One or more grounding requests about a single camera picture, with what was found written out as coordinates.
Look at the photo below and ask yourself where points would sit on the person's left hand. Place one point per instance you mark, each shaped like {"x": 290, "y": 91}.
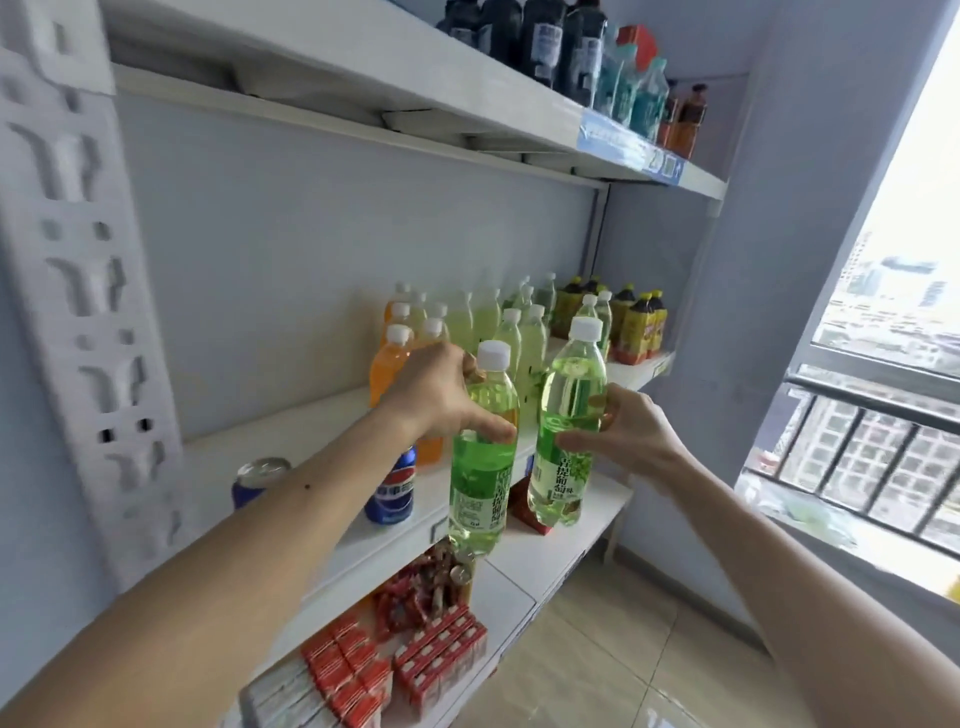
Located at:
{"x": 435, "y": 397}

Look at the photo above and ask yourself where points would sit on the person's right hand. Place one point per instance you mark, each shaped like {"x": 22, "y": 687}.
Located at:
{"x": 637, "y": 439}

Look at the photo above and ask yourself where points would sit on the green soda bottle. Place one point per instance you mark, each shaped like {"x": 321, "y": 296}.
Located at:
{"x": 480, "y": 487}
{"x": 559, "y": 480}

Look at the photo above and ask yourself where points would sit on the group of brown tea bottles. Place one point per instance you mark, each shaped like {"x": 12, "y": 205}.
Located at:
{"x": 637, "y": 334}

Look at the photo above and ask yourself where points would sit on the group of pale yellow bottles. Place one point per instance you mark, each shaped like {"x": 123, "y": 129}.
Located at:
{"x": 534, "y": 349}

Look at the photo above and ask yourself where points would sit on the blue drink can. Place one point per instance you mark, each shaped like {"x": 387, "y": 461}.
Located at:
{"x": 390, "y": 499}
{"x": 255, "y": 484}

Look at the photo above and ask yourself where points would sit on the group of pale green bottles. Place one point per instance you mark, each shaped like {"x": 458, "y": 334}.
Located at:
{"x": 602, "y": 322}

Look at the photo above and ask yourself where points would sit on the white shelf with blue labels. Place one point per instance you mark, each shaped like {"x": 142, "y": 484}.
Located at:
{"x": 300, "y": 427}

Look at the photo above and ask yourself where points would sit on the gold drink can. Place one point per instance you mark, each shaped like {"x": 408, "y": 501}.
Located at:
{"x": 461, "y": 579}

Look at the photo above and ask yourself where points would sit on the person's right forearm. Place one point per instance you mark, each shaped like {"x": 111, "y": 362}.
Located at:
{"x": 787, "y": 600}

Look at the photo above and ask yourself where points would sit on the person's left forearm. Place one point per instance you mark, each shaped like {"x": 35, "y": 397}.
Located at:
{"x": 187, "y": 600}

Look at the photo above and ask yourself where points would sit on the pile of red snack packets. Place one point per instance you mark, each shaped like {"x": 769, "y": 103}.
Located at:
{"x": 405, "y": 600}

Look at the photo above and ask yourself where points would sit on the black balcony railing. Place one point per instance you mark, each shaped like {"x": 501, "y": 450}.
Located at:
{"x": 847, "y": 399}

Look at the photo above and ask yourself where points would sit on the stack of small red cartons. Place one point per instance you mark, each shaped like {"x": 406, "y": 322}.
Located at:
{"x": 435, "y": 652}

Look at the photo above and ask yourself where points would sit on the blue price label strip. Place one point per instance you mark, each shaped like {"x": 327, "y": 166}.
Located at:
{"x": 622, "y": 142}

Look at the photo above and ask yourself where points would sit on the brown bottle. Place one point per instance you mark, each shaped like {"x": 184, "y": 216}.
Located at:
{"x": 688, "y": 127}
{"x": 666, "y": 124}

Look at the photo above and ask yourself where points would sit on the window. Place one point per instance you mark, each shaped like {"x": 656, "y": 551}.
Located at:
{"x": 900, "y": 225}

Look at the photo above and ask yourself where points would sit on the stack of white blue cartons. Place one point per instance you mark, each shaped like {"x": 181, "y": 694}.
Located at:
{"x": 277, "y": 697}

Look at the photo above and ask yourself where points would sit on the yellow tape roll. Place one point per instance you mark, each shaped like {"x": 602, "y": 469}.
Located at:
{"x": 954, "y": 589}

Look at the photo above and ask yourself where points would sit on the black bottle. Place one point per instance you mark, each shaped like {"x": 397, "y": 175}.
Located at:
{"x": 544, "y": 45}
{"x": 499, "y": 30}
{"x": 459, "y": 22}
{"x": 583, "y": 60}

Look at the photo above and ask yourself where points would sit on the small red box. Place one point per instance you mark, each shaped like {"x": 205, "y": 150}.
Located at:
{"x": 637, "y": 41}

